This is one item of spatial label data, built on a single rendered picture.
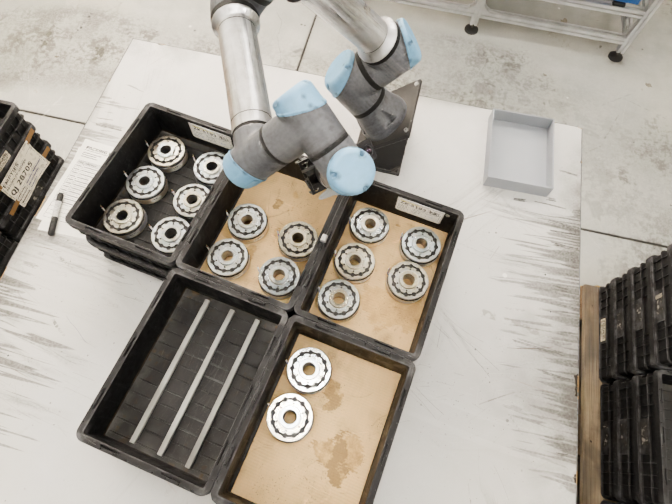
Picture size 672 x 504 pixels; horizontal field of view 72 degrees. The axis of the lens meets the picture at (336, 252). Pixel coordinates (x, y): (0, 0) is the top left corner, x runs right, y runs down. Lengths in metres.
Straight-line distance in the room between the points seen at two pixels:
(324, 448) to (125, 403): 0.46
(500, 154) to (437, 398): 0.81
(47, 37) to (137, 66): 1.44
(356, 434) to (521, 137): 1.09
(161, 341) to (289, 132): 0.65
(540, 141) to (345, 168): 1.08
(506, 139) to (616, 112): 1.40
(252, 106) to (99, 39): 2.33
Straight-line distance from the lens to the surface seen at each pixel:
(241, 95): 0.87
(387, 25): 1.25
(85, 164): 1.67
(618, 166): 2.80
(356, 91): 1.31
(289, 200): 1.29
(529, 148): 1.68
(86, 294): 1.46
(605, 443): 2.04
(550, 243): 1.53
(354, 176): 0.73
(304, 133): 0.74
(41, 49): 3.21
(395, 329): 1.16
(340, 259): 1.18
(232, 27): 0.99
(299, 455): 1.12
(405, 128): 1.35
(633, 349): 1.93
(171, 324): 1.21
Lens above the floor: 1.94
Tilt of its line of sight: 66 degrees down
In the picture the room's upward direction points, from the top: 5 degrees clockwise
